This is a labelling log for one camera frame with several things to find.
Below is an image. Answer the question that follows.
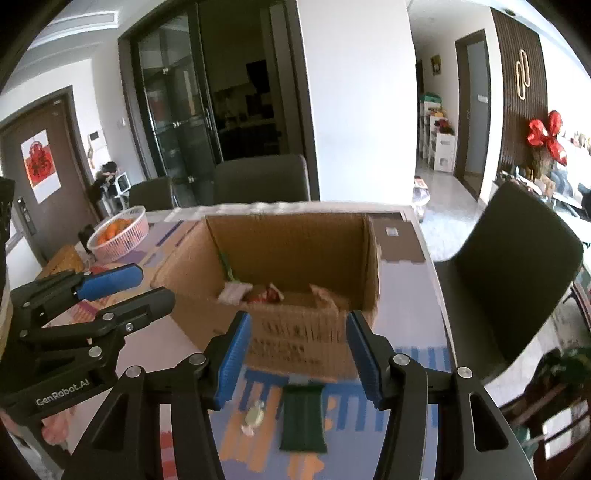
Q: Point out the dark chair far left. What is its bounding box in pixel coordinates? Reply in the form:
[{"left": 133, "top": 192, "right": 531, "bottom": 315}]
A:
[{"left": 129, "top": 177, "right": 175, "bottom": 211}]

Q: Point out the white snack packet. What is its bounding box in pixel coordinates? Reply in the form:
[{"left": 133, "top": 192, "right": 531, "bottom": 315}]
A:
[{"left": 217, "top": 282, "right": 253, "bottom": 305}]

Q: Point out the brown entrance door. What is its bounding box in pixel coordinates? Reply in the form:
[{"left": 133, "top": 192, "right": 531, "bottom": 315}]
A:
[{"left": 1, "top": 87, "right": 101, "bottom": 265}]

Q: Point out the green lollipop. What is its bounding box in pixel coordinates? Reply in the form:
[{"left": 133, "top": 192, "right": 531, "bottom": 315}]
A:
[{"left": 218, "top": 252, "right": 239, "bottom": 282}]

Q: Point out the red snack packet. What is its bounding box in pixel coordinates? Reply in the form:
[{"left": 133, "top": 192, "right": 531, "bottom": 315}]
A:
[{"left": 245, "top": 283, "right": 284, "bottom": 304}]

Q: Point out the red bow decoration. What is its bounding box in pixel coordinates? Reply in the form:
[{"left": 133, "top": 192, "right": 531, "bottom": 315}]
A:
[{"left": 527, "top": 110, "right": 568, "bottom": 166}]

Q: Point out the red fu door poster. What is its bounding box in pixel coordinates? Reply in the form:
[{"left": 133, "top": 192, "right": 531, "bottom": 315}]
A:
[{"left": 20, "top": 130, "right": 61, "bottom": 204}]

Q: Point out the brown cardboard box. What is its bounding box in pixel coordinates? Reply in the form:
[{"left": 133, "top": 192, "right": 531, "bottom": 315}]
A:
[{"left": 152, "top": 213, "right": 379, "bottom": 379}]

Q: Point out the woven wicker tissue box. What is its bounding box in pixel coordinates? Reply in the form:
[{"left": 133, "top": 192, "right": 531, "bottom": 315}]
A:
[{"left": 37, "top": 245, "right": 85, "bottom": 279}]

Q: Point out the dark green snack packet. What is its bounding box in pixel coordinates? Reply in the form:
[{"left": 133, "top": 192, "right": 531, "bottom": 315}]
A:
[{"left": 280, "top": 384, "right": 328, "bottom": 454}]

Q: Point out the pale green small candy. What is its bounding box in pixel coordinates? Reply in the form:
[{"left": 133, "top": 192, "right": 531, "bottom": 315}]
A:
[{"left": 240, "top": 400, "right": 266, "bottom": 437}]

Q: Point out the white basket of oranges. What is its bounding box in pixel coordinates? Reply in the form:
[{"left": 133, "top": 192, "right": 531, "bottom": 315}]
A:
[{"left": 87, "top": 206, "right": 149, "bottom": 263}]

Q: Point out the dark glass sliding door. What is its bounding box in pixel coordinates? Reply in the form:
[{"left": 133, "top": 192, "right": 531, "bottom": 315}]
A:
[{"left": 118, "top": 1, "right": 320, "bottom": 206}]

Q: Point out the dark chair right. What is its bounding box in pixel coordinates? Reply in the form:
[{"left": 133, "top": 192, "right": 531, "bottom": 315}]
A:
[{"left": 435, "top": 182, "right": 584, "bottom": 383}]

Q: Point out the dark chair behind box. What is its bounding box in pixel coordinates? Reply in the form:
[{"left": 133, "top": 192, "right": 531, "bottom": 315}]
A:
[{"left": 213, "top": 154, "right": 311, "bottom": 204}]

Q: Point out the white shelf unit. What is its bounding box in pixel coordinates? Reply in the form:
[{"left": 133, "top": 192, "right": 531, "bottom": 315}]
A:
[{"left": 418, "top": 93, "right": 456, "bottom": 173}]

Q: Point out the person's left hand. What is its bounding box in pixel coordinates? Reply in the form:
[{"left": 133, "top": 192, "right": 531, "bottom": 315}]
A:
[{"left": 41, "top": 408, "right": 73, "bottom": 446}]

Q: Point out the orange brown chip bag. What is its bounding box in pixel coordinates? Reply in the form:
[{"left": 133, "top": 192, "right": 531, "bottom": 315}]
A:
[{"left": 310, "top": 284, "right": 349, "bottom": 311}]

